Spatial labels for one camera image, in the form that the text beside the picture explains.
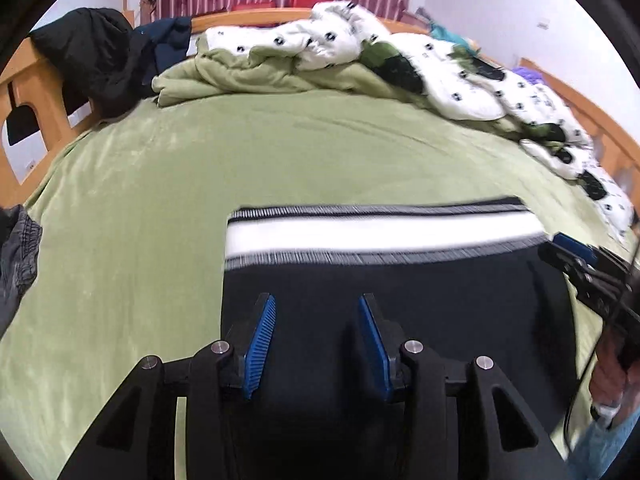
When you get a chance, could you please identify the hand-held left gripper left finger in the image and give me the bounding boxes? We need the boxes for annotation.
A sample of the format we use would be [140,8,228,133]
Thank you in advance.
[57,292,277,480]

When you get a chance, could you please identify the wooden clothes rack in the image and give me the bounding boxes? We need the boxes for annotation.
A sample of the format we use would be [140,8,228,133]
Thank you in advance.
[122,0,157,26]

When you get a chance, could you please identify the teal cloth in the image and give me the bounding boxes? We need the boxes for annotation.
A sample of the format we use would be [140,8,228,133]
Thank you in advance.
[430,22,473,48]

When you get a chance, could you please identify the black pants with white stripes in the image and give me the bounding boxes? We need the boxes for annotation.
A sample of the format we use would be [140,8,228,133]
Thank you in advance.
[220,196,581,480]

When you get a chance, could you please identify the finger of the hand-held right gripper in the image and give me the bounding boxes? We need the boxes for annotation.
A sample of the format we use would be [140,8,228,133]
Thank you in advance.
[552,232,598,267]
[537,242,588,286]

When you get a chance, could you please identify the grey denim jeans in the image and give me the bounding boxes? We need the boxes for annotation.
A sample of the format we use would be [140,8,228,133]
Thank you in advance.
[0,204,43,336]

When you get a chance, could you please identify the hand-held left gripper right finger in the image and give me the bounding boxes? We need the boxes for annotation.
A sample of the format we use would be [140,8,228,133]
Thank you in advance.
[357,292,576,480]

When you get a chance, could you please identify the wooden bed frame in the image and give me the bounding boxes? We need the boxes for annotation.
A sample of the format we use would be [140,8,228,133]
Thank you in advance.
[0,7,640,201]

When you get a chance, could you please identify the purple cloth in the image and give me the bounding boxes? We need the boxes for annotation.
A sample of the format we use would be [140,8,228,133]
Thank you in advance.
[515,66,546,86]

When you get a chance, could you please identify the navy blue garment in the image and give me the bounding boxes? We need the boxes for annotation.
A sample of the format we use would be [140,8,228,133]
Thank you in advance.
[132,16,193,91]

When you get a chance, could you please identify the white floral quilt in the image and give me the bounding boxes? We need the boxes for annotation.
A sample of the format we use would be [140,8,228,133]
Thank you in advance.
[152,1,638,241]

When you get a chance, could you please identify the black cable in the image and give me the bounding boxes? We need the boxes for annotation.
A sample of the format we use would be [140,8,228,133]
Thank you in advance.
[562,232,640,466]

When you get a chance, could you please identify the black jacket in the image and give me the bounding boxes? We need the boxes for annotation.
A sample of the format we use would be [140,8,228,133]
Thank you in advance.
[29,7,158,118]

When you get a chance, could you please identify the person's right hand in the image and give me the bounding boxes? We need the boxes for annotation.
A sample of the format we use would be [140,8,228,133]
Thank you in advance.
[589,327,633,413]

